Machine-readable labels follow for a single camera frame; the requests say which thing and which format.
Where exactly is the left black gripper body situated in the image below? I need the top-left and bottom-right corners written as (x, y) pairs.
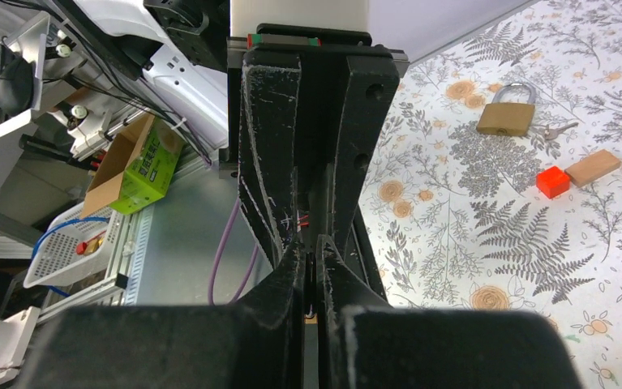
top-left (227, 24), bottom-right (409, 177)

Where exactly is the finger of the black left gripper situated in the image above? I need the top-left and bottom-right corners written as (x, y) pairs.
top-left (327, 56), bottom-right (400, 256)
top-left (238, 50), bottom-right (301, 267)

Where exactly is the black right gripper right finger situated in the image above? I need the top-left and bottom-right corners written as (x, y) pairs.
top-left (316, 235), bottom-right (581, 388)

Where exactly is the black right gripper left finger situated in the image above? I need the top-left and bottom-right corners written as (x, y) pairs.
top-left (16, 242), bottom-right (307, 388)

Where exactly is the green cardboard box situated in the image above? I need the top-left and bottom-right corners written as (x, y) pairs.
top-left (81, 113), bottom-right (185, 217)

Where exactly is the small brass padlock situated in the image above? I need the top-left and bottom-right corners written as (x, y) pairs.
top-left (304, 306), bottom-right (318, 325)

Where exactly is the tan wooden block far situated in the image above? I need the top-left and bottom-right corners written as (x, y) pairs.
top-left (565, 149), bottom-right (621, 188)

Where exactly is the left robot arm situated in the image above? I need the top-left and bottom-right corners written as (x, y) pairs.
top-left (59, 1), bottom-right (410, 263)

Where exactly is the white plastic basket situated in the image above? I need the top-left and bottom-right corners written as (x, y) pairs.
top-left (24, 203), bottom-right (124, 289)

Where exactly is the large brass padlock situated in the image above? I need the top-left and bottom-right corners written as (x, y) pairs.
top-left (476, 83), bottom-right (537, 136)

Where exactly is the red cube block left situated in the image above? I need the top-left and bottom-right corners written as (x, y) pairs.
top-left (536, 166), bottom-right (571, 199)

